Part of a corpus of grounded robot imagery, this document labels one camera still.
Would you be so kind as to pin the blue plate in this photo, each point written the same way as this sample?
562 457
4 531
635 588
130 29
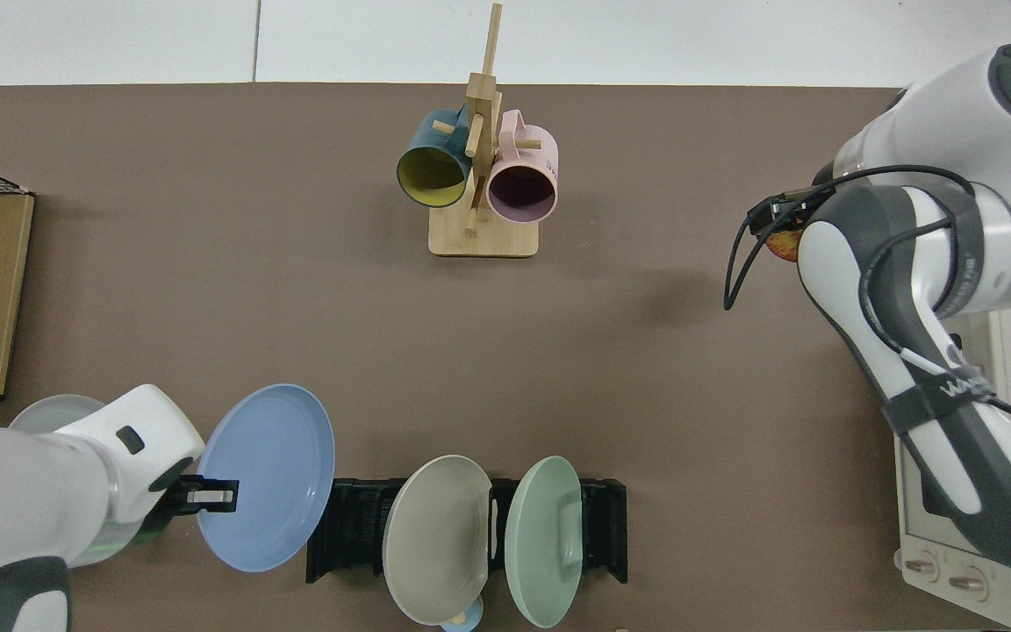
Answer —
273 474

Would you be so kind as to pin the red yellow apple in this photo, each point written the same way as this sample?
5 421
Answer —
785 247

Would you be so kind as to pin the black dish rack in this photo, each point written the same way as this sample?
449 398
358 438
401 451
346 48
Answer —
347 527

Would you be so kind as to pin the grey plate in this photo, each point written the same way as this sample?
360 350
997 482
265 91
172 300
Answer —
53 412

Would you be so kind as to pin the beige plate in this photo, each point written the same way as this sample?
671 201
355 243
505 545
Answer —
435 544

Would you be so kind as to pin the pale green plate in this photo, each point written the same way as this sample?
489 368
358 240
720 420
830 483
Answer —
541 544

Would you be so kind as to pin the brown table cloth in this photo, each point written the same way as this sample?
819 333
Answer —
295 307

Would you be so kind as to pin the small blue round thing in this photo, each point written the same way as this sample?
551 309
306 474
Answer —
462 621

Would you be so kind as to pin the wooden cup stand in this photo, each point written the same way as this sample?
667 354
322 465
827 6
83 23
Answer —
483 237

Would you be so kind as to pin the dark teal cup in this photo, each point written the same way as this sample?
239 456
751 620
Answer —
422 140

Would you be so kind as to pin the pink cup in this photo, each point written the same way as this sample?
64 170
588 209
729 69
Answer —
534 162

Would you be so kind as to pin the pale toaster oven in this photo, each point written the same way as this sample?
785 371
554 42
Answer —
953 570

